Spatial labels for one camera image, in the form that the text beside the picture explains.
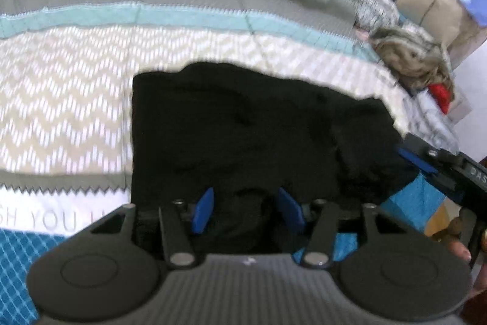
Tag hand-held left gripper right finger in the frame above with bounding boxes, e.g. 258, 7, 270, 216
277, 187, 409, 269

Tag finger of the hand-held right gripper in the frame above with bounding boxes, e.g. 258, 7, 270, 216
425, 172, 462, 201
397, 132, 463, 175

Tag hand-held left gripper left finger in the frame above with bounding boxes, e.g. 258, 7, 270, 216
89, 187, 214, 269

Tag black pants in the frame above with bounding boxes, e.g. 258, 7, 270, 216
131, 60, 419, 255

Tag person's right hand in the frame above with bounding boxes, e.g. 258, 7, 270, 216
434, 211, 474, 265

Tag light striped cloth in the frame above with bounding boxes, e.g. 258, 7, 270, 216
401, 91, 459, 155

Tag red cloth item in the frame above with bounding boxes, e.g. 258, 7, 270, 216
427, 83, 454, 115

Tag brown furry cloth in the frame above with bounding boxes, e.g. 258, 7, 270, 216
368, 24, 456, 98

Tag cardboard box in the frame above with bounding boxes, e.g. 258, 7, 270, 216
395, 0, 485, 64

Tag patterned bed sheet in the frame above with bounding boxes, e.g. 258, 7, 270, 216
0, 0, 463, 325

